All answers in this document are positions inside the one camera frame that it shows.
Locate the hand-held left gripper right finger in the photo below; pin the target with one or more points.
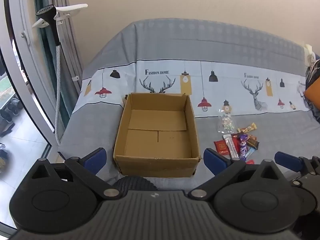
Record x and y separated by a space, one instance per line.
215 160

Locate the blue white snack bar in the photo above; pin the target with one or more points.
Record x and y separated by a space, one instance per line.
250 153

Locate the white curtain clip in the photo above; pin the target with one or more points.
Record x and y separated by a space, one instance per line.
75 78

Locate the black garment steamer head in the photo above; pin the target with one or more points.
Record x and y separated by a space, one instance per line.
48 17

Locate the silver pink stick packet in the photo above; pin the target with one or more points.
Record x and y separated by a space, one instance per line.
231 146

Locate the orange flat item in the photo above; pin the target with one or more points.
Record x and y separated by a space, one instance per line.
312 93

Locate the red brown snack packet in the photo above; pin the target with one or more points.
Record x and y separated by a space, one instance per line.
253 141

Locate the pair of dark shoes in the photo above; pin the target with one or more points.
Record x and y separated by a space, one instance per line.
11 110

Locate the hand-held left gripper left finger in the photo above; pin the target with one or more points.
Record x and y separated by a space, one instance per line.
95 160

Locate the brown cardboard box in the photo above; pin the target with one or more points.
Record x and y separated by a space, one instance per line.
157 140

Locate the small red snack packet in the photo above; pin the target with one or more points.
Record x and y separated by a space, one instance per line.
250 161

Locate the white window frame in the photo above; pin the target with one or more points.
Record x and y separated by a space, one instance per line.
27 55

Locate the clear candy bag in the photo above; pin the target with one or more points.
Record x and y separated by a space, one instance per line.
225 122

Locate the dark ribbed cloth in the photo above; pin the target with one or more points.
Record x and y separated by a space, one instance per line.
133 183

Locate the yellow brown wrapper bar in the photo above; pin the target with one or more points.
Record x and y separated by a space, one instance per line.
248 128

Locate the purple candy packet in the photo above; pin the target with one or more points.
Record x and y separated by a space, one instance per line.
243 145

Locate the black bag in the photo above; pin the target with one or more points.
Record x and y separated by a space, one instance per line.
315 75

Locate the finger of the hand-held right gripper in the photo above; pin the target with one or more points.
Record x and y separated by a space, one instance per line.
287 161

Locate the red square snack packet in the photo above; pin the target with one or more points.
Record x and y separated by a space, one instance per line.
221 147

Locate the white steamer hanger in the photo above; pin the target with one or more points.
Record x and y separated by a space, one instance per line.
71 8

